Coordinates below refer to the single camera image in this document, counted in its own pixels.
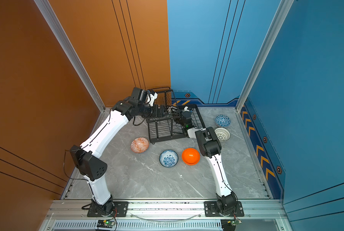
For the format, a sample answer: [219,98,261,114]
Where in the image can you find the red patterned ceramic bowl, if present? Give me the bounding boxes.
[130,137,149,154]

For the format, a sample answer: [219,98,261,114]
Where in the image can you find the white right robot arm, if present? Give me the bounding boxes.
[179,105,239,217]

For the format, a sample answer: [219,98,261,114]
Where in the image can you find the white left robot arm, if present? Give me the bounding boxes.
[69,87,158,217]

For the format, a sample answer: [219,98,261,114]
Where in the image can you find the orange plastic bowl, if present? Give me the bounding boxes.
[182,148,200,166]

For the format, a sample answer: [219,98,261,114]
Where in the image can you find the dark blue patterned bowl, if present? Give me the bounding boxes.
[215,115,231,128]

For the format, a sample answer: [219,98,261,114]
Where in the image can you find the white lattice patterned bowl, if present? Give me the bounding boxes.
[214,128,231,141]

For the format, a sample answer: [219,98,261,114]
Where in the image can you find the circuit board right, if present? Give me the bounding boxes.
[221,219,242,231]

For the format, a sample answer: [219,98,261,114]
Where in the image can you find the green circuit board left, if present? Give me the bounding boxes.
[96,219,118,231]

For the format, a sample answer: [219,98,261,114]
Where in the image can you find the black wire dish rack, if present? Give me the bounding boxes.
[146,87,206,144]

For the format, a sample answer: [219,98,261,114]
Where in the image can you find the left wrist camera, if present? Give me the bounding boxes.
[147,90,158,106]

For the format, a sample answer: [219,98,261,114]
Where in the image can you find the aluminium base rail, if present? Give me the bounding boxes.
[40,199,292,231]

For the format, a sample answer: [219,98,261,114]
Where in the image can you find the aluminium corner post right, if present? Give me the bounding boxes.
[236,0,294,113]

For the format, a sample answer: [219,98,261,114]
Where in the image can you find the aluminium corner post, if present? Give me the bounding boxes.
[34,0,106,112]
[236,0,294,113]

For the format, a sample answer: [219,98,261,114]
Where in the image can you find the aluminium corner post left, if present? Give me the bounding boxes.
[34,0,106,112]

